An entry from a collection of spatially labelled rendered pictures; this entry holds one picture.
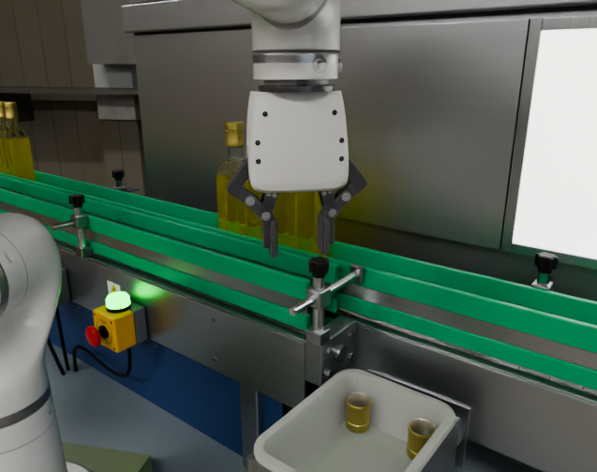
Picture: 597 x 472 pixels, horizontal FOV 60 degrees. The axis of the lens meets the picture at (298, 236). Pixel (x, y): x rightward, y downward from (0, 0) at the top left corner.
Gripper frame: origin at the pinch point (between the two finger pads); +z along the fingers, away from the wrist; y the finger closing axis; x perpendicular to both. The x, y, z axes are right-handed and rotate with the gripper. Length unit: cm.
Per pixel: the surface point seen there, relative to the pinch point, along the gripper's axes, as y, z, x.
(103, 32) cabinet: 75, -41, -314
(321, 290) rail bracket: -4.9, 11.6, -11.3
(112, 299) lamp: 28, 23, -39
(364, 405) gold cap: -10.7, 29.0, -9.0
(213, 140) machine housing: 9, -1, -70
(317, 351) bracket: -4.4, 21.3, -11.9
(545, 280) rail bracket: -35.9, 11.2, -8.4
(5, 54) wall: 159, -30, -381
